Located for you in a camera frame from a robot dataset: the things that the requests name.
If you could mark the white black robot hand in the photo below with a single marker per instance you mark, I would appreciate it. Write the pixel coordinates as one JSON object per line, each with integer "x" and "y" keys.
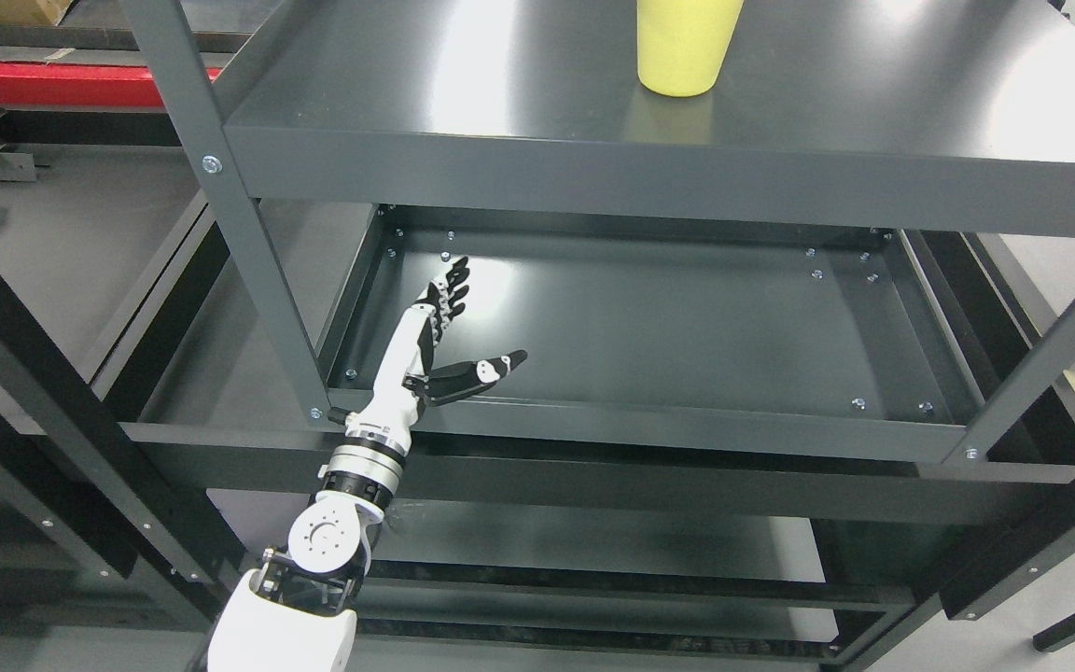
{"x": 408, "y": 382}

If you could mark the yellow plastic cup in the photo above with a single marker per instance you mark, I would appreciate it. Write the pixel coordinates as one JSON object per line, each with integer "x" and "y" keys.
{"x": 682, "y": 44}

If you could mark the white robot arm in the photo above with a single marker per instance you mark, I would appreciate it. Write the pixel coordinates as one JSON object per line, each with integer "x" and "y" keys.
{"x": 295, "y": 612}

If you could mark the dark grey metal shelf rack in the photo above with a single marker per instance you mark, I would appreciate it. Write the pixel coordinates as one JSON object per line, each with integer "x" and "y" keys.
{"x": 797, "y": 347}

